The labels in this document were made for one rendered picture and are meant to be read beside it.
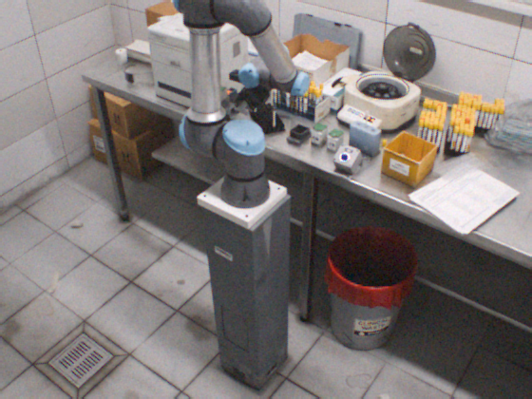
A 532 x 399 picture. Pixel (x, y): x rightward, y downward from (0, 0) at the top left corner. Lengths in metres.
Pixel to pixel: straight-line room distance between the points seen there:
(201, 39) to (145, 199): 1.79
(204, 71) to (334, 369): 1.36
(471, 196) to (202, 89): 0.89
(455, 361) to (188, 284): 1.25
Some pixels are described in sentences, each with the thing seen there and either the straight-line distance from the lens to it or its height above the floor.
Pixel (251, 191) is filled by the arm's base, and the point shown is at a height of 0.96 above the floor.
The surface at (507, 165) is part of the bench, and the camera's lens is 2.06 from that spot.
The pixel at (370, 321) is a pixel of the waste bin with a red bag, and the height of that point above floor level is 0.23.
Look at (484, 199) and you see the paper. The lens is 1.85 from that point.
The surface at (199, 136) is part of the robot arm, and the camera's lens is 1.66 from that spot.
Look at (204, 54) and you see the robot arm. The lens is 1.57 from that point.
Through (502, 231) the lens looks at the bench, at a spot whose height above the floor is 0.87.
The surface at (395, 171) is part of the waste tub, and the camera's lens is 1.86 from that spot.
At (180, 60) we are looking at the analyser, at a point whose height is 1.08.
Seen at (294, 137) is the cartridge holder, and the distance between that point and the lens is 2.02.
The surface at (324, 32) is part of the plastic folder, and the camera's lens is 2.49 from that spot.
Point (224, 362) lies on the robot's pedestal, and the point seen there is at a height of 0.06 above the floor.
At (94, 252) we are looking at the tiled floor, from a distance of 2.98.
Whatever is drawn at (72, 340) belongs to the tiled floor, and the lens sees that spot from 2.63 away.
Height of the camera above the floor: 2.00
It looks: 39 degrees down
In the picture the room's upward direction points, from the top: 1 degrees counter-clockwise
